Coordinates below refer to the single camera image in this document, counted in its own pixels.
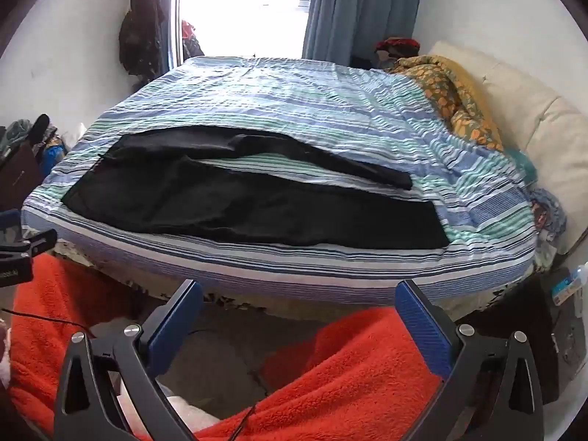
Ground black cable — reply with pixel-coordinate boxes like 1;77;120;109
0;306;96;339

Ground blue curtain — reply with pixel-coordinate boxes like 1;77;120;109
302;0;420;66

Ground small white blue box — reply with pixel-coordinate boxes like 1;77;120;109
551;263;588;306

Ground clothes pile on nightstand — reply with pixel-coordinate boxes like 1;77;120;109
1;114;69;175

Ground brown wooden nightstand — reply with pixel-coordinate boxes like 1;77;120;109
0;142;43;211

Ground orange floral blanket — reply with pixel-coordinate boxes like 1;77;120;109
387;55;504;153

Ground red item at window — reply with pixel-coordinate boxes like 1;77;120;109
182;20;204;60

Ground black pants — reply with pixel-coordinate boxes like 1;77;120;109
63;126;448;250

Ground striped blue green bedsheet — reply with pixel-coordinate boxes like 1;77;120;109
22;57;537;305

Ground cream padded headboard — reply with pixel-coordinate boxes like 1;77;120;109
431;41;587;254

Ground red black hat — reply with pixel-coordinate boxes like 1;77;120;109
375;37;420;58

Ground dark hanging clothes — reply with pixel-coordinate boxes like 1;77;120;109
119;0;164;90

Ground clothes pile beside bed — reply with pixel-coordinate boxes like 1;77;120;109
505;148;567;272

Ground red fleece garment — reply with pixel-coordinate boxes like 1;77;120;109
8;254;440;440

